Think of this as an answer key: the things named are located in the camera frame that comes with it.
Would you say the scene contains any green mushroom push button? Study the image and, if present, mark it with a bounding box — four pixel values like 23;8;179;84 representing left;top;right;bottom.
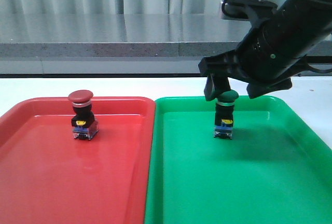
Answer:
214;90;239;139

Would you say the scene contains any red plastic tray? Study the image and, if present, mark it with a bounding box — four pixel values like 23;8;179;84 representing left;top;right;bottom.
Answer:
1;97;155;223

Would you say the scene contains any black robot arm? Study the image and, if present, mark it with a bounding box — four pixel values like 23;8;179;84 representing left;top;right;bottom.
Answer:
199;0;331;101

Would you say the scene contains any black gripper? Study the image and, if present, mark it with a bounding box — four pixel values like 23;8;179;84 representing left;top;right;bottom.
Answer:
199;24;309;101

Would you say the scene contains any green plastic tray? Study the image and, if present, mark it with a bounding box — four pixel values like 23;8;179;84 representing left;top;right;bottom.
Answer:
145;96;331;223

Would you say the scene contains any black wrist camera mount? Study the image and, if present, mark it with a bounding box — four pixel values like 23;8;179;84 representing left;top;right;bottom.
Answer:
219;0;278;27

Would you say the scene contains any grey stone counter ledge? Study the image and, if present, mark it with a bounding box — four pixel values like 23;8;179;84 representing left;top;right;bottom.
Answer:
0;12;332;76

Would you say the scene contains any red mushroom push button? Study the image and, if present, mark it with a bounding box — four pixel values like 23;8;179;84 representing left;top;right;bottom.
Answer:
68;90;99;141

